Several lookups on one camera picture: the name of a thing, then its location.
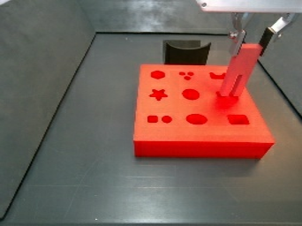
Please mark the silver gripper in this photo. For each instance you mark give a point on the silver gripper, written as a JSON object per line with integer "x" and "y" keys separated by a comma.
{"x": 290, "y": 7}

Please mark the red double-square peg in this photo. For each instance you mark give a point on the red double-square peg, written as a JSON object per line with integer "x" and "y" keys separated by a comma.
{"x": 239, "y": 69}

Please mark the black curved holder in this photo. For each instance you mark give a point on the black curved holder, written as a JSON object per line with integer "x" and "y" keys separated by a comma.
{"x": 186, "y": 52}

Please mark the red shape-sorter block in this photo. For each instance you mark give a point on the red shape-sorter block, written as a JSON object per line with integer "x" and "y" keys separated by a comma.
{"x": 184, "y": 120}

